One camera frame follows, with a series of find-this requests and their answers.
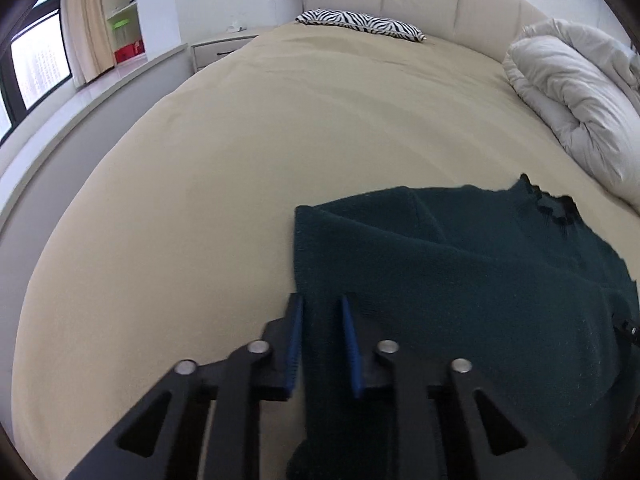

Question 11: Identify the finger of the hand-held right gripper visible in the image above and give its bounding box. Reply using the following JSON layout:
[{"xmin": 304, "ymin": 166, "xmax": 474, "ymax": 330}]
[{"xmin": 612, "ymin": 310, "xmax": 640, "ymax": 347}]

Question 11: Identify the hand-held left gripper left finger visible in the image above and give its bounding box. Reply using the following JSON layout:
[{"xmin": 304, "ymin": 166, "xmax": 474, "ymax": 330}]
[{"xmin": 65, "ymin": 292, "xmax": 306, "ymax": 480}]

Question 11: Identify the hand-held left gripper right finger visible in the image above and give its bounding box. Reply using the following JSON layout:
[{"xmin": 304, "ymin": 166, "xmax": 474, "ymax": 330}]
[{"xmin": 340, "ymin": 292, "xmax": 581, "ymax": 480}]

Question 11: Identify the dark green sweater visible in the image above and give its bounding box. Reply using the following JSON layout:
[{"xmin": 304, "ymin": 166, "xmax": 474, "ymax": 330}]
[{"xmin": 286, "ymin": 173, "xmax": 640, "ymax": 480}]

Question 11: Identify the bed with beige sheet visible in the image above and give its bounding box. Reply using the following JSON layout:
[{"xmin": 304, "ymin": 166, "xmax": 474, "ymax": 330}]
[{"xmin": 10, "ymin": 22, "xmax": 638, "ymax": 480}]

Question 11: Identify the white rolled duvet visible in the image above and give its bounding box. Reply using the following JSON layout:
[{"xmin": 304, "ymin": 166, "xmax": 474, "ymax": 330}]
[{"xmin": 502, "ymin": 18, "xmax": 640, "ymax": 198}]

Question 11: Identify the white nightstand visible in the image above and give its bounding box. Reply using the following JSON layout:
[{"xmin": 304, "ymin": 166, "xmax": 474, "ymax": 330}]
[{"xmin": 191, "ymin": 27, "xmax": 261, "ymax": 71}]

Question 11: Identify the white window ledge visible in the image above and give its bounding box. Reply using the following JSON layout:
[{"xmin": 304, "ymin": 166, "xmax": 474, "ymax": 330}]
[{"xmin": 0, "ymin": 42, "xmax": 193, "ymax": 241}]

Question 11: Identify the zebra print pillow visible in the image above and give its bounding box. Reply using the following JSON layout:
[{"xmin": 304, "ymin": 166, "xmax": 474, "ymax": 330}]
[{"xmin": 295, "ymin": 8, "xmax": 427, "ymax": 43}]

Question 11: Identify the red box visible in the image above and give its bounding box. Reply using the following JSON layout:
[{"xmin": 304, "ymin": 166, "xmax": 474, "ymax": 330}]
[{"xmin": 113, "ymin": 40, "xmax": 146, "ymax": 65}]

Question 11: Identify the black framed window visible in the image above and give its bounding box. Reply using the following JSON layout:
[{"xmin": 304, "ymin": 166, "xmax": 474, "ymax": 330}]
[{"xmin": 0, "ymin": 0, "xmax": 76, "ymax": 133}]

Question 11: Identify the white open shelf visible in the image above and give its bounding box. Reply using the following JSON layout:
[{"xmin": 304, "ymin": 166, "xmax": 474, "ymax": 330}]
[{"xmin": 100, "ymin": 0, "xmax": 147, "ymax": 67}]

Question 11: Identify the beige curtain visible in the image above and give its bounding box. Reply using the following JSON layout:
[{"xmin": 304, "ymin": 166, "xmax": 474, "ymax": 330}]
[{"xmin": 60, "ymin": 0, "xmax": 117, "ymax": 86}]

